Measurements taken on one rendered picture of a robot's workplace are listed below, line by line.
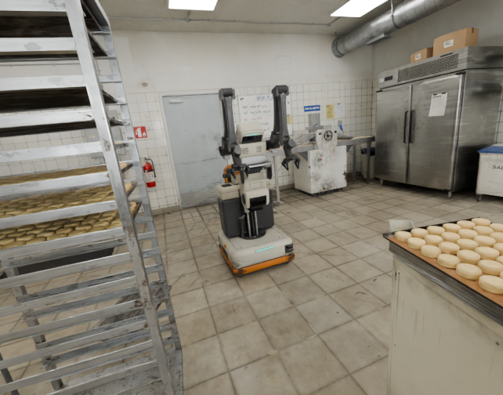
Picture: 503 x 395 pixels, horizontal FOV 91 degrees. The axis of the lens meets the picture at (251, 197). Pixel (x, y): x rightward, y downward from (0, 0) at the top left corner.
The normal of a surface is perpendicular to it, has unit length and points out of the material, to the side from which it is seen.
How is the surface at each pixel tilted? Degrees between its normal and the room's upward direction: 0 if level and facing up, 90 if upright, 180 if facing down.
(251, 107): 90
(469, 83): 90
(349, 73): 90
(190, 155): 90
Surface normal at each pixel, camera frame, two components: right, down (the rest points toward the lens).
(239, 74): 0.34, 0.21
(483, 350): -0.98, 0.15
